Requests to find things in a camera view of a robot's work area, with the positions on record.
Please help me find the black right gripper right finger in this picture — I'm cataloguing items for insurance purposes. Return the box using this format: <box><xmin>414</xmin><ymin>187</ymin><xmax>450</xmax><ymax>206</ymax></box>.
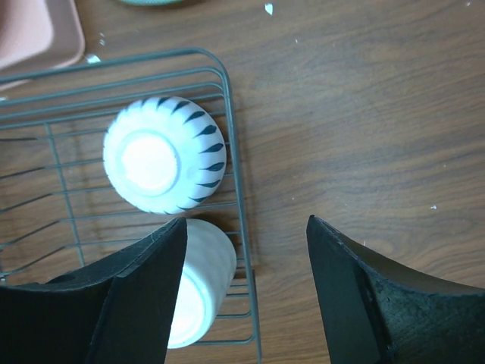
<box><xmin>306</xmin><ymin>215</ymin><xmax>484</xmax><ymax>363</ymax></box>

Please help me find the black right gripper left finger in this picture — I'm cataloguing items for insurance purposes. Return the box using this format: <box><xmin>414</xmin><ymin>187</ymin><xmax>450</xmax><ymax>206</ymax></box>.
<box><xmin>1</xmin><ymin>218</ymin><xmax>187</xmax><ymax>363</ymax></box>

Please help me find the cream white mug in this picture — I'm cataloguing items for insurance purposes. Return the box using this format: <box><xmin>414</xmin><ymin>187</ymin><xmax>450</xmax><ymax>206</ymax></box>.
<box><xmin>167</xmin><ymin>218</ymin><xmax>236</xmax><ymax>350</ymax></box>

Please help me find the black wire dish rack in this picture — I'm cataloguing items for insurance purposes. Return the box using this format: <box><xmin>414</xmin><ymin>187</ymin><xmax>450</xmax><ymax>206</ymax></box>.
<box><xmin>1</xmin><ymin>48</ymin><xmax>262</xmax><ymax>363</ymax></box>

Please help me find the white bowl blue striped outside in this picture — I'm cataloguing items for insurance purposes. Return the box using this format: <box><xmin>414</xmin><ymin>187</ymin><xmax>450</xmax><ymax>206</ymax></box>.
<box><xmin>102</xmin><ymin>96</ymin><xmax>227</xmax><ymax>215</ymax></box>

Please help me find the salmon pink plastic tray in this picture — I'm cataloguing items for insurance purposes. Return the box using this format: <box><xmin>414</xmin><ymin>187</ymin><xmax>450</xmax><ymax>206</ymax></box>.
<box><xmin>1</xmin><ymin>0</ymin><xmax>86</xmax><ymax>78</ymax></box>

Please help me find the grey green round plate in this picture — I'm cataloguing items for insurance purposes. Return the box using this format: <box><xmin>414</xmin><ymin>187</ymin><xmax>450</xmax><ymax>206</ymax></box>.
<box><xmin>119</xmin><ymin>0</ymin><xmax>182</xmax><ymax>7</ymax></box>

